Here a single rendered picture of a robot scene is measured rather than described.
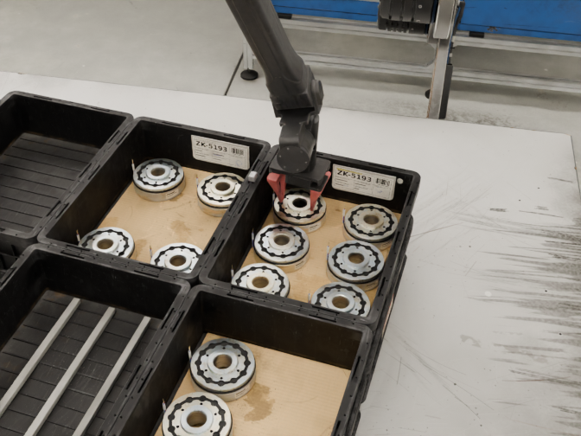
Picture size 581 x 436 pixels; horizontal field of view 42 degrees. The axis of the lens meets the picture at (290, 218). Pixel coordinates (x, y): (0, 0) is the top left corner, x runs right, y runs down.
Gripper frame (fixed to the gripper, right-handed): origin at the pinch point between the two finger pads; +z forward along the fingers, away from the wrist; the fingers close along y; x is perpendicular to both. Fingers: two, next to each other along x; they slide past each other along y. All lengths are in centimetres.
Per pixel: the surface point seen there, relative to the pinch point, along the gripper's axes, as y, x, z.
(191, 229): -17.8, -10.3, 4.9
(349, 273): 14.8, -13.9, 1.1
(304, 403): 15.5, -40.1, 4.9
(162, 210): -25.5, -7.3, 5.1
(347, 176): 7.5, 7.7, -3.1
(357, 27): -32, 178, 52
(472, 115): 22, 177, 81
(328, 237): 7.6, -3.2, 4.0
